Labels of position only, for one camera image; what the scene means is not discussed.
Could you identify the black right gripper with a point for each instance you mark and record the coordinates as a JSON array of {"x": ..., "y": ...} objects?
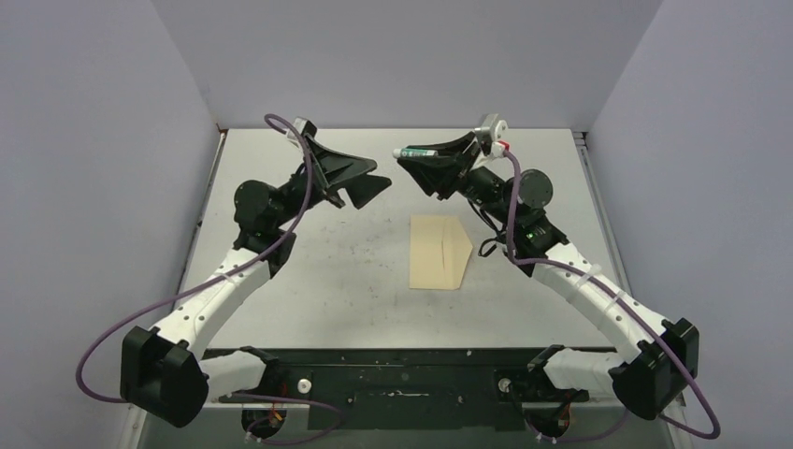
[{"x": 440, "y": 174}]

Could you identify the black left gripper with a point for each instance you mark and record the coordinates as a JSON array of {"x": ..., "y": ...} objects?
[{"x": 334, "y": 167}]

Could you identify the green white glue stick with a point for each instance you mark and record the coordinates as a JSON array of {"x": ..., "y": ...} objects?
[{"x": 410, "y": 152}]

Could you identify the cream paper envelope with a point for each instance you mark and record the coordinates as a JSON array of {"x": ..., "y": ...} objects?
[{"x": 440, "y": 249}]

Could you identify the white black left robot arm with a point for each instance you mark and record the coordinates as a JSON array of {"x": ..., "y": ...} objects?
[{"x": 164, "y": 371}]

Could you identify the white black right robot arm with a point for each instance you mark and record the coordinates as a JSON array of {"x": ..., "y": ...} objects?
[{"x": 653, "y": 359}]

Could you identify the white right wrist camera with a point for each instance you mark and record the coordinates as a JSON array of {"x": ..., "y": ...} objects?
[{"x": 489, "y": 136}]

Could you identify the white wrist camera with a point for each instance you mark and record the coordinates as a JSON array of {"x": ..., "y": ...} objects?
[
  {"x": 302, "y": 130},
  {"x": 489, "y": 136}
]

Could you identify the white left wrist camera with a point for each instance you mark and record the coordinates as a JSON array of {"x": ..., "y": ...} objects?
[{"x": 302, "y": 130}]

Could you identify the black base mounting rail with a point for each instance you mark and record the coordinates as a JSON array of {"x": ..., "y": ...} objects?
[{"x": 407, "y": 389}]

